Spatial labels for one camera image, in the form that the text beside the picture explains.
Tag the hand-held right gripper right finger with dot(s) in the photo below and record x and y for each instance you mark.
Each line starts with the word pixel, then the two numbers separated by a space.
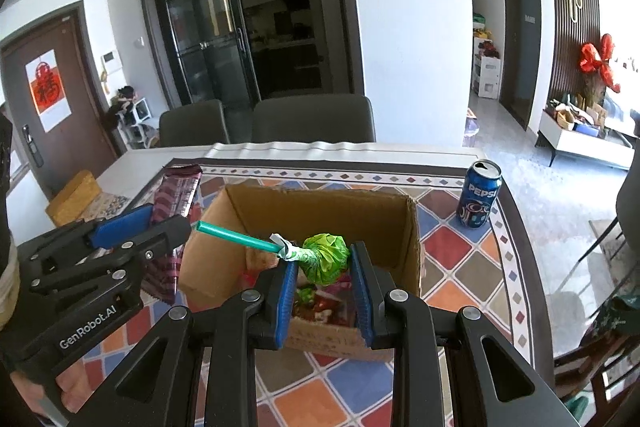
pixel 361 302

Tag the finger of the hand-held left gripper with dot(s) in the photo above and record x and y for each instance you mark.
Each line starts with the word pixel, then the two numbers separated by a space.
pixel 165 234
pixel 122 224

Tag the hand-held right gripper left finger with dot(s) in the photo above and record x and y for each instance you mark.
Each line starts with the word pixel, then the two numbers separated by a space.
pixel 286 307

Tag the pile of small candies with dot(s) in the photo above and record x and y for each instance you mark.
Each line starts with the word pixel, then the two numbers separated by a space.
pixel 320 299

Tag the maroon striped snack packet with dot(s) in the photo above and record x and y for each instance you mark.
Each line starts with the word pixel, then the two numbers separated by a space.
pixel 172 192

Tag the green lollipop teal stick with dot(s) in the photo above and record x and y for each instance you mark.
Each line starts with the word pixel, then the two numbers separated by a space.
pixel 325 257

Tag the brown cardboard box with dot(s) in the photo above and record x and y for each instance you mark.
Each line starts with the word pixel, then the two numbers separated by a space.
pixel 320 212

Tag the person's left hand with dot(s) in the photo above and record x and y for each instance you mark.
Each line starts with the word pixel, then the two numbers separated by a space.
pixel 75 382

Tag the yellow woven storage box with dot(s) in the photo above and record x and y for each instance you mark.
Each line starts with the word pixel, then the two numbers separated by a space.
pixel 75 199

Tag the brown entrance door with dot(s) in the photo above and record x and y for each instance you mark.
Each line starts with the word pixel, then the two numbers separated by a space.
pixel 80 137

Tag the white shoe rack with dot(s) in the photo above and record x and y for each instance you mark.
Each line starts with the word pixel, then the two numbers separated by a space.
pixel 140 124

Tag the narrow dark grey dining chair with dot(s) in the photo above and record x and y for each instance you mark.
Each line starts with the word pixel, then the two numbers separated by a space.
pixel 195 124

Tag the red and white door poster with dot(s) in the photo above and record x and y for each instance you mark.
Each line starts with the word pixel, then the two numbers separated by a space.
pixel 47 89

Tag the blue soda can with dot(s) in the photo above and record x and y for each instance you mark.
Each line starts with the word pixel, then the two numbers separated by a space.
pixel 480 197

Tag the wide dark grey dining chair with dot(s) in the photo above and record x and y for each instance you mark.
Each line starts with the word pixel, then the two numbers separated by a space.
pixel 315 119

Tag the purple bag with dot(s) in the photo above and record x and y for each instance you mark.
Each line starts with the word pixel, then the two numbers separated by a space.
pixel 471 129

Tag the black framed glass sliding door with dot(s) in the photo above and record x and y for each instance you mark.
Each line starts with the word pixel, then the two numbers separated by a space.
pixel 205 22

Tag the wooden chair with green cloth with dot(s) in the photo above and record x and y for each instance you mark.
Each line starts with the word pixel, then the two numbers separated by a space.
pixel 615 322

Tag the white storage shelf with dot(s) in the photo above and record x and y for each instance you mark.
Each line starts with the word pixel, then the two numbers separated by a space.
pixel 489 79

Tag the white low cabinet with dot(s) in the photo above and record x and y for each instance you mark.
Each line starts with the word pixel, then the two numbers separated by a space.
pixel 582 144

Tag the clutter of boxes on cabinet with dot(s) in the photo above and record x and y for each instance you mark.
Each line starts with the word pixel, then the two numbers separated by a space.
pixel 577 114

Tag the grey chair with black legs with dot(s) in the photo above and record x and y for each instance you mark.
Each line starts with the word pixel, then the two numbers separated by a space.
pixel 631 202

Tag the dark grey interior door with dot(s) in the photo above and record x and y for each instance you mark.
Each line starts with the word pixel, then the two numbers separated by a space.
pixel 524 37

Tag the red balloon decoration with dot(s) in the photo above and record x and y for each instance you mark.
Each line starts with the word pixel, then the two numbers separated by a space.
pixel 600 62

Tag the white wall intercom panel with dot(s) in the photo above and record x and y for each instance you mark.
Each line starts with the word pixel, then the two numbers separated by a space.
pixel 112 60

